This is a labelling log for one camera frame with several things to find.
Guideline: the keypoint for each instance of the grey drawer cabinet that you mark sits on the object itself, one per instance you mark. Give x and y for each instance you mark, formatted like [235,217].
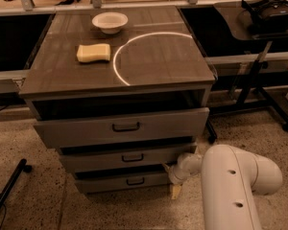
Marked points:
[155,66]

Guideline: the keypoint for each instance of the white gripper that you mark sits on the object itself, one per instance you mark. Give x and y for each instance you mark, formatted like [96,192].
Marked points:
[177,174]

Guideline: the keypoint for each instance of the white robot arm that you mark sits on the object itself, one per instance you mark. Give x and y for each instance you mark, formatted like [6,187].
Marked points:
[230,177]

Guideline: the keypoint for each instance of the white bowl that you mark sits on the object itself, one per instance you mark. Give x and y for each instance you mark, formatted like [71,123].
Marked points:
[110,23]

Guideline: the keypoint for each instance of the black side table stand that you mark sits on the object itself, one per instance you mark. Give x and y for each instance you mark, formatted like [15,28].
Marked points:
[242,28]

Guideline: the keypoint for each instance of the grey drawer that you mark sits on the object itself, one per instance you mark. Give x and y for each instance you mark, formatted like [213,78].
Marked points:
[121,179]
[124,158]
[122,128]

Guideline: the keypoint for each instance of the black stand leg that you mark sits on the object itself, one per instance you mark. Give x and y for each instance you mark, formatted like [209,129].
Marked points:
[22,167]

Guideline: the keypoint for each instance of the yellow sponge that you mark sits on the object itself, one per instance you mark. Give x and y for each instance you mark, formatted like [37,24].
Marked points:
[89,53]

